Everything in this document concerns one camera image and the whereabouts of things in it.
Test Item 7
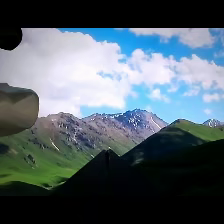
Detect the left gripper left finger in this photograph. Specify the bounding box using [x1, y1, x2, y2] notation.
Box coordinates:
[53, 149, 108, 197]

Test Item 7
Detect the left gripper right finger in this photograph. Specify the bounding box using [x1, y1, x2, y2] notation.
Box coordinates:
[106, 149, 161, 197]

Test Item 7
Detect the green shirt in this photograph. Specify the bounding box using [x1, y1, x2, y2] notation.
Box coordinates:
[0, 82, 40, 138]

